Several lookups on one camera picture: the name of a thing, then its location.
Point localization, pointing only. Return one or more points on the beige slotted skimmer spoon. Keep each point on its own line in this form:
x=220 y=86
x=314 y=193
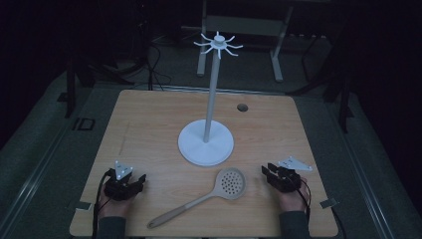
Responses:
x=231 y=183

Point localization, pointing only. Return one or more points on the white hook stand rack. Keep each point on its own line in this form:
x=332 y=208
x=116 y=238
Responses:
x=205 y=146

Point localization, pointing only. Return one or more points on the grey tape strip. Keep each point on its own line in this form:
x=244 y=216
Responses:
x=83 y=206
x=328 y=203

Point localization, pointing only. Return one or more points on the grey metal table frame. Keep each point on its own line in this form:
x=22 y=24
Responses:
x=245 y=26

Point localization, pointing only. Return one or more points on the black metal stand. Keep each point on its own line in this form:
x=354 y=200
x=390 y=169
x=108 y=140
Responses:
x=70 y=89
x=345 y=103

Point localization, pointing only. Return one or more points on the person's left hand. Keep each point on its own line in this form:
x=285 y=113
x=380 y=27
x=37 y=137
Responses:
x=116 y=206

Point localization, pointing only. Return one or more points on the person's right hand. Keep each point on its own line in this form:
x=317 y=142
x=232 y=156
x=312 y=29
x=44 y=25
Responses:
x=292 y=201

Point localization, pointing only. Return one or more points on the black floor socket box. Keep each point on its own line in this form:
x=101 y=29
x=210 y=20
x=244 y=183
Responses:
x=84 y=123

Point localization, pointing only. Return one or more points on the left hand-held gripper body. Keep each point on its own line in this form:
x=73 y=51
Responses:
x=118 y=189

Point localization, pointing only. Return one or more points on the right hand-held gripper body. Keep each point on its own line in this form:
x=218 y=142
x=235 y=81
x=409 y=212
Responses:
x=288 y=179

